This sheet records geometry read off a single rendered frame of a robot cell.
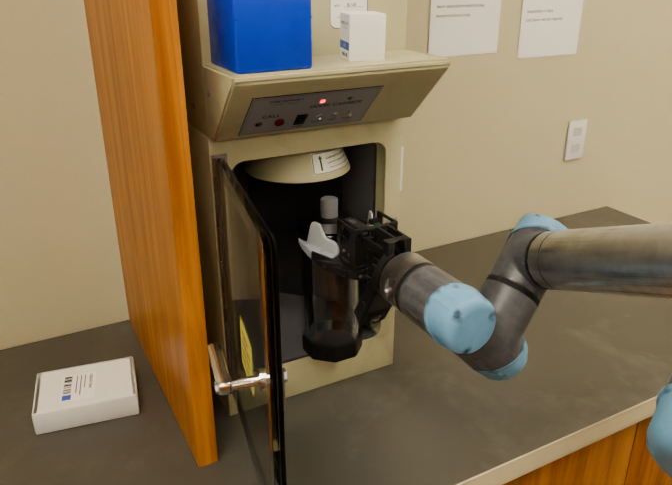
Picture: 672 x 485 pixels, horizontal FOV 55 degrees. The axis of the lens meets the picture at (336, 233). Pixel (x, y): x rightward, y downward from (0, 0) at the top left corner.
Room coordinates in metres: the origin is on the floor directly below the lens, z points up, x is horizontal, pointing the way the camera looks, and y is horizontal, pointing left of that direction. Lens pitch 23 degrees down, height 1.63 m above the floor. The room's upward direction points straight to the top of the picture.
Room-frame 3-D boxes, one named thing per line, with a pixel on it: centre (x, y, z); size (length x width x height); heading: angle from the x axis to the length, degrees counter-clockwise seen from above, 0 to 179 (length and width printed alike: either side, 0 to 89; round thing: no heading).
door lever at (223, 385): (0.63, 0.12, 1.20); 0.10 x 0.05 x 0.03; 18
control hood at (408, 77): (0.89, 0.01, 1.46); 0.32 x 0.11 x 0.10; 118
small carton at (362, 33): (0.91, -0.04, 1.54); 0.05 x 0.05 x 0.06; 14
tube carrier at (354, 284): (0.95, 0.01, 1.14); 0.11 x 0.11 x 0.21
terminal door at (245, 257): (0.71, 0.11, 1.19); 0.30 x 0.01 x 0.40; 18
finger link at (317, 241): (0.90, 0.03, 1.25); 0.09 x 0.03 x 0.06; 52
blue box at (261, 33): (0.84, 0.10, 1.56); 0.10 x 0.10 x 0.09; 28
